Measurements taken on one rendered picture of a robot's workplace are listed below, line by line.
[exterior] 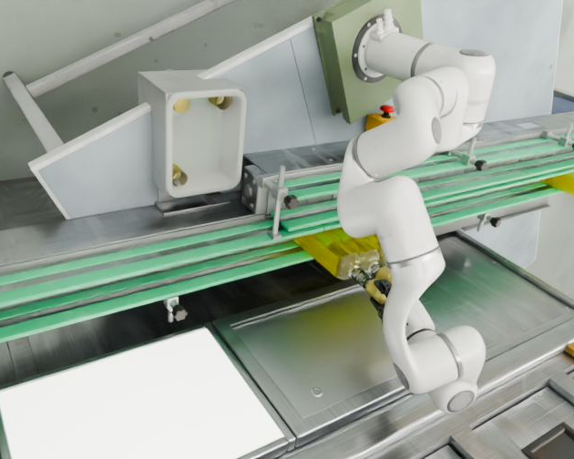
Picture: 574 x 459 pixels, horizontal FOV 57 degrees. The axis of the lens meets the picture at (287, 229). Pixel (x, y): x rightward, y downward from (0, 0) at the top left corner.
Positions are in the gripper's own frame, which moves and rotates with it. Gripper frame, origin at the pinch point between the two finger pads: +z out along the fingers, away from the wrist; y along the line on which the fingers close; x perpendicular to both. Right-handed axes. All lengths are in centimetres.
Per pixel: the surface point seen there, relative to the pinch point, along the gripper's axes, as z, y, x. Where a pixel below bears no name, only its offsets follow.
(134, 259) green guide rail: 15, 3, 48
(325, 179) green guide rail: 27.4, 13.2, 4.0
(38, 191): 84, -16, 72
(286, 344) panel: 2.8, -13.0, 18.3
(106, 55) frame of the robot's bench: 88, 25, 50
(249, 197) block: 28.7, 8.8, 21.7
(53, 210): 72, -16, 67
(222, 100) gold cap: 33, 30, 28
